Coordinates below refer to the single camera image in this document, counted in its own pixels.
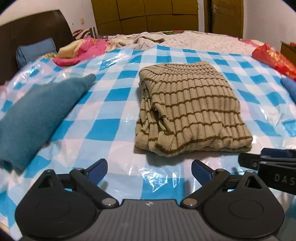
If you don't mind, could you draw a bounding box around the dark wooden headboard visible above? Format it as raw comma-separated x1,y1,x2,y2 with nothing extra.
1,10,74,85

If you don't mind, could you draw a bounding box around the dark wooden dresser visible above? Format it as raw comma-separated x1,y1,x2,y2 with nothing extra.
280,42,296,65

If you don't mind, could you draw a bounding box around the teal folded sweater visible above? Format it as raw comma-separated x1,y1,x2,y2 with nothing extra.
1,74,96,171

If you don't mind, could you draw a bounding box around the red printed tote bag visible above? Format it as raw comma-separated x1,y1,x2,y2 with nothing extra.
252,43,296,81

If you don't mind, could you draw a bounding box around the light blue knit garment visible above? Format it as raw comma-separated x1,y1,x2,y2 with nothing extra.
280,77,296,103

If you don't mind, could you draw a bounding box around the brown wooden wardrobe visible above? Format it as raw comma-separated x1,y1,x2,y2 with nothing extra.
91,0,199,35

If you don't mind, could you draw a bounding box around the white floral bed sheet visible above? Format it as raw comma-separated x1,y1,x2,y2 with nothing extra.
108,31,264,55

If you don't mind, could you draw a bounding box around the beige crumpled garment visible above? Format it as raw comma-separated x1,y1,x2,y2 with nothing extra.
106,32,166,52

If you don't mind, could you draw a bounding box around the beige striped knit sweater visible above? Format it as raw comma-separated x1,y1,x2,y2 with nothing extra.
134,61,253,157

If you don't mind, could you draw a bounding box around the blue white checkered plastic sheet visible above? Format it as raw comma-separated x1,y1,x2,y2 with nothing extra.
0,45,296,241

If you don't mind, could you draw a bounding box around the pink floral quilt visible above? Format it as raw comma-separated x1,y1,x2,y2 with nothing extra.
43,38,110,67

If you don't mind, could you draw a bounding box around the red white striped cloth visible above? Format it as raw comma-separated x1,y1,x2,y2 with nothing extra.
72,29,92,40

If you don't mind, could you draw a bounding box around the blue pillow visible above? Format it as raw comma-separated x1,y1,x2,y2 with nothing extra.
16,38,57,69

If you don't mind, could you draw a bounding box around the brown wooden door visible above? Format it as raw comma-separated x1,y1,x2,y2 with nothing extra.
203,0,244,38

